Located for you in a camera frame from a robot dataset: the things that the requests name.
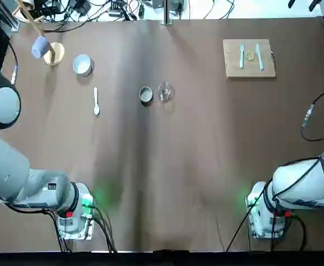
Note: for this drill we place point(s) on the transparent spice bottle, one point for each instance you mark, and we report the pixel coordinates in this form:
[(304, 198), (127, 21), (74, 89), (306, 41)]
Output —
[(165, 92)]

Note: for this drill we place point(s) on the pale green plastic spoon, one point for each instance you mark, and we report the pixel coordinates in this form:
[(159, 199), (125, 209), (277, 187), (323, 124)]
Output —
[(95, 97)]

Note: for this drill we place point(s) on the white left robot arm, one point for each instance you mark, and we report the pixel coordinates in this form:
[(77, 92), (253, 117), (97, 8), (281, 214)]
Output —
[(9, 166)]

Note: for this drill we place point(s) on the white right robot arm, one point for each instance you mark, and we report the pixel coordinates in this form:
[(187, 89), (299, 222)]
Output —
[(303, 183)]

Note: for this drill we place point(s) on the wooden cutting board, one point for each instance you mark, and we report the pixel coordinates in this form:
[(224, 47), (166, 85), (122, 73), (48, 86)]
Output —
[(233, 58)]

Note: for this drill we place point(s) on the white round bowl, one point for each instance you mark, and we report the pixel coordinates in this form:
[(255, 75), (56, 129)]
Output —
[(82, 64)]

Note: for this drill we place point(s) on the light blue plastic fork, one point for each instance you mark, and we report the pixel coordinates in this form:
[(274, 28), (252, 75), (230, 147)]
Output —
[(242, 56)]

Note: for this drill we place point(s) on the yellow lemon slice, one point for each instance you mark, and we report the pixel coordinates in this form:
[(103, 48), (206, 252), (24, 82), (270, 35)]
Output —
[(249, 56)]

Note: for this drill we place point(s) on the pale green plastic knife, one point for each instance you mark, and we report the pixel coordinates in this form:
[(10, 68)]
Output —
[(259, 56)]

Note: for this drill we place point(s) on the wooden mug stand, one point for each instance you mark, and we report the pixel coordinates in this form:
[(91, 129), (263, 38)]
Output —
[(57, 52)]

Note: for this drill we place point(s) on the black power strip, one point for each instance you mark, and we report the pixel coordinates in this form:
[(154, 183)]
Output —
[(117, 8)]

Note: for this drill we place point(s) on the black power adapter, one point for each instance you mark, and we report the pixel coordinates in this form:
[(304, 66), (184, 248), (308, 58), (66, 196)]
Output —
[(82, 8)]

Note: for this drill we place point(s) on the purple cup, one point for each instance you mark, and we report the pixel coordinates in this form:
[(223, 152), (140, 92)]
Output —
[(40, 47)]

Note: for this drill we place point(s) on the aluminium profile post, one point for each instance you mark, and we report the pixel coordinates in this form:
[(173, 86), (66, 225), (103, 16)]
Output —
[(166, 12)]

